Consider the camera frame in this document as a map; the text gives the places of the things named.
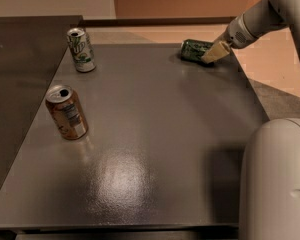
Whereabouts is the orange brown soda can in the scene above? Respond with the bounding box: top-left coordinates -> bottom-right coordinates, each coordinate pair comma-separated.
45,85 -> 88,140

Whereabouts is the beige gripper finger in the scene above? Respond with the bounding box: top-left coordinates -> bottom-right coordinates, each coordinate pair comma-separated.
201,41 -> 231,64

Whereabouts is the white green soda can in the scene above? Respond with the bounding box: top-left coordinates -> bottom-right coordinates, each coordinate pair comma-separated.
67,28 -> 96,73

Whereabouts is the dark green soda can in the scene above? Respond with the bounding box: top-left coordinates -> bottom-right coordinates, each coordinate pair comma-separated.
180,39 -> 213,65

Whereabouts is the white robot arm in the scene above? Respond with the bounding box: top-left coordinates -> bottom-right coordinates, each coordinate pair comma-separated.
201,0 -> 300,240

